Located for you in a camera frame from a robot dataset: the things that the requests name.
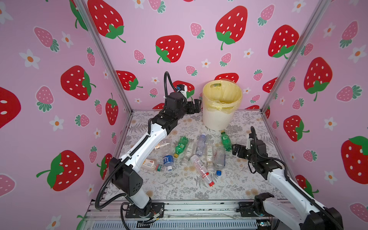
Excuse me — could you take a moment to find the green bottle yellow cap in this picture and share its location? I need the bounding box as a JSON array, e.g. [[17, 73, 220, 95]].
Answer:
[[173, 136, 189, 158], [221, 130, 232, 152]]

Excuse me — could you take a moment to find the clear bottle blue cap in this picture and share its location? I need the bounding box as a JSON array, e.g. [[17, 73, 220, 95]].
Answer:
[[214, 146, 226, 176]]

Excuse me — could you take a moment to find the clear bottle green red label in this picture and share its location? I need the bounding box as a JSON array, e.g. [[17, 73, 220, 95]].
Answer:
[[141, 159, 166, 172]]

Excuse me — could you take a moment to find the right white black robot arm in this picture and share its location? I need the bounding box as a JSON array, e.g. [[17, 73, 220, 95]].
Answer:
[[232, 139, 343, 230]]

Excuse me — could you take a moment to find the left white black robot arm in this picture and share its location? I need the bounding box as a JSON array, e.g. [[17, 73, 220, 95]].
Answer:
[[95, 92, 202, 215]]

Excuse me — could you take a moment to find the white bin with yellow liner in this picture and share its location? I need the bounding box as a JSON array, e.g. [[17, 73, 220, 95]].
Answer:
[[202, 80, 242, 131]]

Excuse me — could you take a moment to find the clear bottle green white label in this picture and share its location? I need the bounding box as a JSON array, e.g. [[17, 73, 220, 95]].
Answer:
[[206, 145, 214, 171]]

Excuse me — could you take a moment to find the clear bluish bottle upright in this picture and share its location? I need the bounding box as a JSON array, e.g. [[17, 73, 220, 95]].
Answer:
[[195, 133, 207, 156]]

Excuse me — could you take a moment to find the clear bottle orange label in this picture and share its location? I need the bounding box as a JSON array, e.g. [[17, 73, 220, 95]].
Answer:
[[155, 140, 173, 152]]

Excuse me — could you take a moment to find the clear bottle red cap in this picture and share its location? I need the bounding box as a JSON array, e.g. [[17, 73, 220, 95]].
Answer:
[[190, 155, 215, 187]]

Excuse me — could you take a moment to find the small bottle blue label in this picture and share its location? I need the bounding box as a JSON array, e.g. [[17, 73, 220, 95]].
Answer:
[[163, 154, 174, 172]]

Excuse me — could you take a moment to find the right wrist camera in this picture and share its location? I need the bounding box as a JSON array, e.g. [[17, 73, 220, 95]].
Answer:
[[246, 133, 254, 150]]

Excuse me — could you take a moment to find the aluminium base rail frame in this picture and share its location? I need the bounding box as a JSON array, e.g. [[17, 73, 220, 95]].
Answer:
[[80, 200, 288, 230]]

